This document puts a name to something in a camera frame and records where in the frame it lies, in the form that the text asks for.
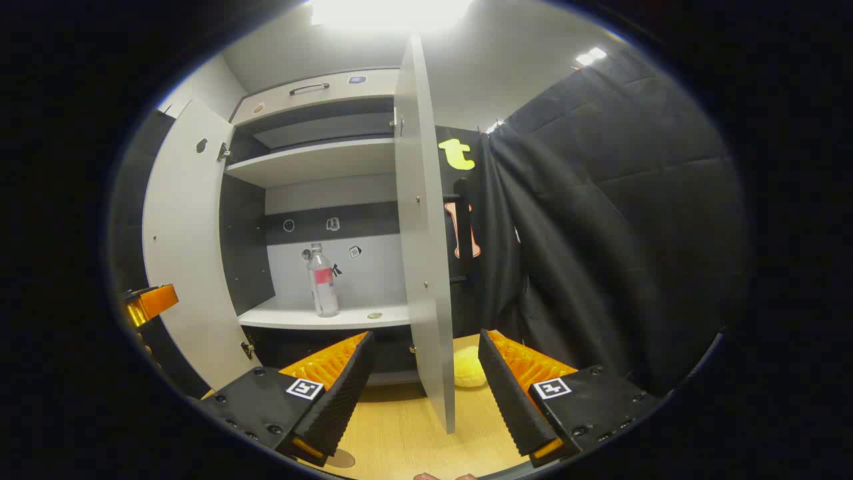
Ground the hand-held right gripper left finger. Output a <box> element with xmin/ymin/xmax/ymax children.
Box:
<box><xmin>200</xmin><ymin>331</ymin><xmax>375</xmax><ymax>467</ymax></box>

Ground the grey cabinet with shelves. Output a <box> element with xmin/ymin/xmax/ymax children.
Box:
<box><xmin>220</xmin><ymin>67</ymin><xmax>427</xmax><ymax>387</ymax></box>

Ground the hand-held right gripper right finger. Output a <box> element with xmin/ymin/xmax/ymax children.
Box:
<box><xmin>478</xmin><ymin>329</ymin><xmax>664</xmax><ymax>469</ymax></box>

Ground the clear plastic bottle pink label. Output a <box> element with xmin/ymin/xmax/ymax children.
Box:
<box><xmin>307</xmin><ymin>243</ymin><xmax>341</xmax><ymax>318</ymax></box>

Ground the grey upper cabinet flap door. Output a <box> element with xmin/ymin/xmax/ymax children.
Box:
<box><xmin>230</xmin><ymin>67</ymin><xmax>401</xmax><ymax>124</ymax></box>

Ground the black door handle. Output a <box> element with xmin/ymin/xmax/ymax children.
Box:
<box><xmin>443</xmin><ymin>179</ymin><xmax>475</xmax><ymax>284</ymax></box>

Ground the black backdrop cloth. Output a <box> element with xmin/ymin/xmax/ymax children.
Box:
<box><xmin>110</xmin><ymin>47</ymin><xmax>747</xmax><ymax>401</ymax></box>

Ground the large ceiling light panel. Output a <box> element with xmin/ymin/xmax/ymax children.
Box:
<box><xmin>310</xmin><ymin>0</ymin><xmax>474</xmax><ymax>31</ymax></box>

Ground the yellow plush toy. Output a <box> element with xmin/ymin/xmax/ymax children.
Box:
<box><xmin>453</xmin><ymin>345</ymin><xmax>488</xmax><ymax>389</ymax></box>

